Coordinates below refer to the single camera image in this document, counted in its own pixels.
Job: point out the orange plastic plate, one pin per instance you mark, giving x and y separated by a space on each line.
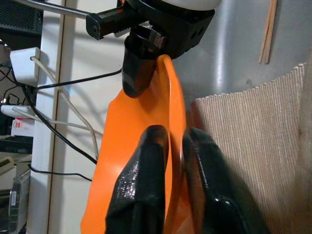
136 114

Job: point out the black mesh box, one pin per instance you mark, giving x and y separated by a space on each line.
17 19

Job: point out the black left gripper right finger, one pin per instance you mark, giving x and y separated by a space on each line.
219 195

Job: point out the white power strip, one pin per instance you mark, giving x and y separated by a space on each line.
14 111

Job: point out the steel faucet pipe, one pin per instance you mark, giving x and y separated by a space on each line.
61 9

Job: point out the white power adapter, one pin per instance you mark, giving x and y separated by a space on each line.
24 65

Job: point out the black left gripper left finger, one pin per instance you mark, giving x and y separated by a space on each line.
139 195

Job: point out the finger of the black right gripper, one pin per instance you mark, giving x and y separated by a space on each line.
136 73

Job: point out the stainless steel sink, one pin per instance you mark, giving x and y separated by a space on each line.
239 48

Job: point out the beige woven mat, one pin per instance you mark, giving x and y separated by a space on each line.
268 146

